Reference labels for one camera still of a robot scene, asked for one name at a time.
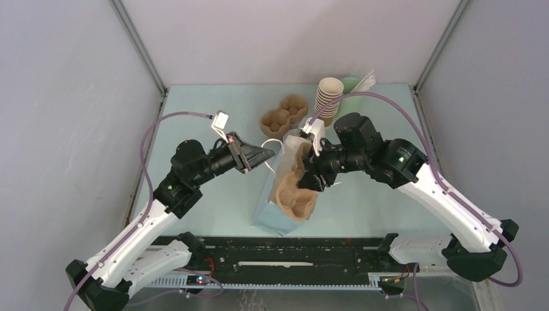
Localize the white paper bag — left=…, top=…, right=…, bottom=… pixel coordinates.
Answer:
left=252, top=135, right=311, bottom=236

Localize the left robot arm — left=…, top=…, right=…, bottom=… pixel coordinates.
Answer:
left=65, top=132, right=275, bottom=310

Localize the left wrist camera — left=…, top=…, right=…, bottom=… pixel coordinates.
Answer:
left=210, top=110, right=229, bottom=143

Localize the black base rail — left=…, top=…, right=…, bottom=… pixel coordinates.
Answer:
left=128, top=235, right=473, bottom=293

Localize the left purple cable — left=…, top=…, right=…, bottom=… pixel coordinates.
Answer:
left=63, top=111, right=214, bottom=311

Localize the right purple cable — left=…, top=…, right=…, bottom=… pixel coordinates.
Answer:
left=308, top=91, right=524, bottom=311

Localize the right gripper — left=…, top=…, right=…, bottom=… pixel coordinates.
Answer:
left=297, top=137, right=366, bottom=194

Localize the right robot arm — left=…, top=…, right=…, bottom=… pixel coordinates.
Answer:
left=297, top=113, right=519, bottom=282

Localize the purple cable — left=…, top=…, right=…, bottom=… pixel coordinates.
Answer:
left=63, top=111, right=214, bottom=311
left=308, top=91, right=524, bottom=311

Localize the stack of paper cups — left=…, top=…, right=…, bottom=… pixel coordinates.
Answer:
left=315, top=77, right=344, bottom=127

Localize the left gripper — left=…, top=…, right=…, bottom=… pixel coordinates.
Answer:
left=192, top=132, right=275, bottom=187

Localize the green holder cup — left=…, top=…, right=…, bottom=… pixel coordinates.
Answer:
left=334, top=77, right=363, bottom=120

